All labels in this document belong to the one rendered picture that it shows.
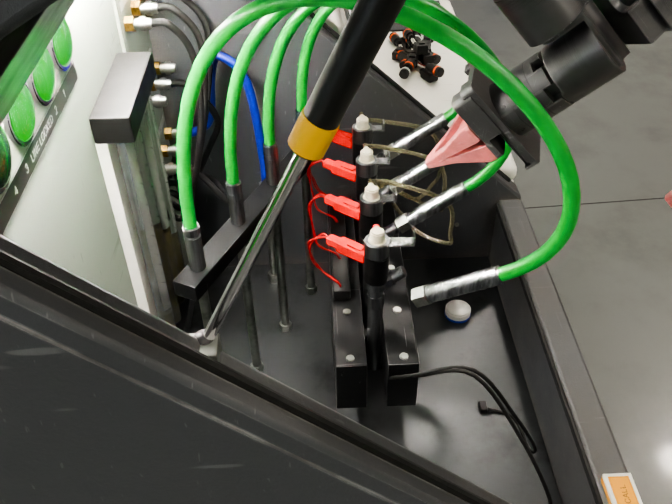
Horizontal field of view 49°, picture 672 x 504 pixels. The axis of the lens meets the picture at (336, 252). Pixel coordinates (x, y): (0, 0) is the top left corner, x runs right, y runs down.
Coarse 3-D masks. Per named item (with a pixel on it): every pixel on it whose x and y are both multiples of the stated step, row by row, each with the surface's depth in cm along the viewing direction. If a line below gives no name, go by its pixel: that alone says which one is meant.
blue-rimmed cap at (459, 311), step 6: (456, 300) 114; (450, 306) 113; (456, 306) 113; (462, 306) 113; (468, 306) 113; (444, 312) 114; (450, 312) 112; (456, 312) 112; (462, 312) 112; (468, 312) 112; (450, 318) 112; (456, 318) 112; (462, 318) 112; (468, 318) 113
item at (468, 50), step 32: (256, 0) 59; (288, 0) 57; (320, 0) 57; (352, 0) 56; (224, 32) 61; (448, 32) 55; (480, 64) 55; (192, 96) 67; (512, 96) 56; (544, 128) 57; (192, 192) 76; (576, 192) 59; (192, 224) 78; (576, 224) 62; (544, 256) 64
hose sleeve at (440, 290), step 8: (472, 272) 70; (480, 272) 69; (488, 272) 68; (496, 272) 67; (448, 280) 71; (456, 280) 70; (464, 280) 69; (472, 280) 69; (480, 280) 68; (488, 280) 68; (496, 280) 67; (432, 288) 72; (440, 288) 71; (448, 288) 70; (456, 288) 70; (464, 288) 69; (472, 288) 69; (480, 288) 69; (432, 296) 72; (440, 296) 71; (448, 296) 71
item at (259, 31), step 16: (416, 0) 71; (272, 16) 72; (432, 16) 72; (448, 16) 72; (256, 32) 73; (464, 32) 73; (256, 48) 74; (240, 64) 75; (240, 80) 76; (224, 128) 80; (224, 144) 81; (496, 160) 84; (480, 176) 85; (240, 192) 85; (448, 192) 87; (464, 192) 86; (240, 208) 86; (416, 208) 89; (432, 208) 87; (240, 224) 88; (400, 224) 89; (416, 224) 89
